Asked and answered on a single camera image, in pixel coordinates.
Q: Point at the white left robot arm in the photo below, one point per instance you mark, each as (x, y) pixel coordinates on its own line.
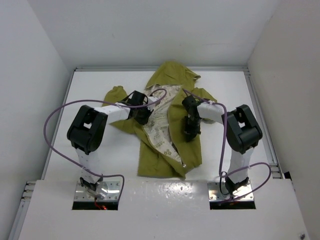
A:
(88, 127)

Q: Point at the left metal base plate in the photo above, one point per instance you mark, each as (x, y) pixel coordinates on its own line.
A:
(107, 191)

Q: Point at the metal base plate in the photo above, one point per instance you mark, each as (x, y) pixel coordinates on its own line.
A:
(218, 192)
(107, 191)

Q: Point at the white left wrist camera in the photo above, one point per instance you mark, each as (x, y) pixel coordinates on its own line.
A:
(152, 101)

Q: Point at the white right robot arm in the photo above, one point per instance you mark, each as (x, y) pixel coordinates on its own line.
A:
(240, 130)

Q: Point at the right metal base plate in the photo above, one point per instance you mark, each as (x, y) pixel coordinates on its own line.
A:
(218, 192)

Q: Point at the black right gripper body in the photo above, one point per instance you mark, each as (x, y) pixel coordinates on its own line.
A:
(192, 126)

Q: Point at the olive green hooded jacket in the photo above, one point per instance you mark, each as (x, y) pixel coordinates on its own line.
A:
(164, 151)

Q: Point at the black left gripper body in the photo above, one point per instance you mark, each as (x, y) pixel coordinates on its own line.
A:
(143, 112)

